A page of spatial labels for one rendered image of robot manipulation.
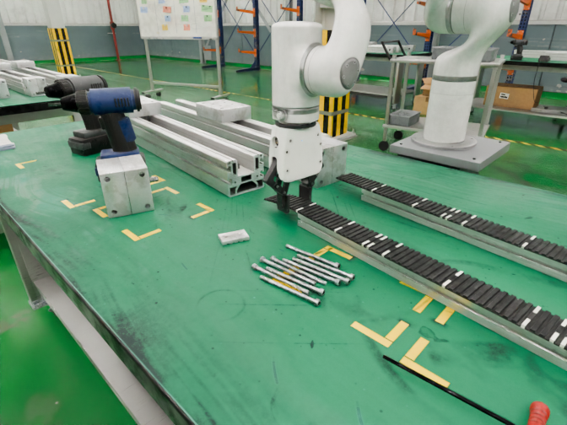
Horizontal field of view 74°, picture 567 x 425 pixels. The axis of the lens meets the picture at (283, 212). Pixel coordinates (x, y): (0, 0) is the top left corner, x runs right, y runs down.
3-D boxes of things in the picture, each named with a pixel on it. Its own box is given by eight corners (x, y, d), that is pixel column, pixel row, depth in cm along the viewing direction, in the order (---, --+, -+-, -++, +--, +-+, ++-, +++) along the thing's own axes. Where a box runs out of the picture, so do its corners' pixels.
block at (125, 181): (166, 207, 81) (159, 165, 77) (108, 218, 76) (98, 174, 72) (157, 191, 89) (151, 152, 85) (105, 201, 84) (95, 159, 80)
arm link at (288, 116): (291, 111, 62) (291, 129, 63) (329, 104, 67) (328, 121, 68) (261, 104, 68) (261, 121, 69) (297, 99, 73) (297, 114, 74)
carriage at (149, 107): (163, 121, 129) (160, 101, 126) (131, 126, 122) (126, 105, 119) (144, 114, 140) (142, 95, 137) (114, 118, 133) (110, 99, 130)
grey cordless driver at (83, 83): (122, 147, 122) (108, 75, 113) (62, 164, 107) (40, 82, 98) (107, 142, 126) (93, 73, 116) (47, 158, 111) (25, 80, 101)
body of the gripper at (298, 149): (287, 124, 63) (287, 186, 68) (330, 115, 69) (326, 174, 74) (260, 116, 68) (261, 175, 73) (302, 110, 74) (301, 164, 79)
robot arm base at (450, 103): (430, 131, 130) (440, 73, 122) (487, 142, 117) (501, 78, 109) (398, 141, 119) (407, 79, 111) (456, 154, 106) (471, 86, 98)
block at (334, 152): (351, 176, 98) (353, 141, 94) (316, 188, 91) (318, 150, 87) (326, 168, 104) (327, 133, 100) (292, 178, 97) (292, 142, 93)
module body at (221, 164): (264, 186, 92) (263, 153, 88) (229, 197, 86) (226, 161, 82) (138, 126, 147) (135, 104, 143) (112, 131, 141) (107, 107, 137)
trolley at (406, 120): (485, 151, 383) (512, 41, 339) (478, 166, 341) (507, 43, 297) (386, 137, 432) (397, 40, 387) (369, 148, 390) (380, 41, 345)
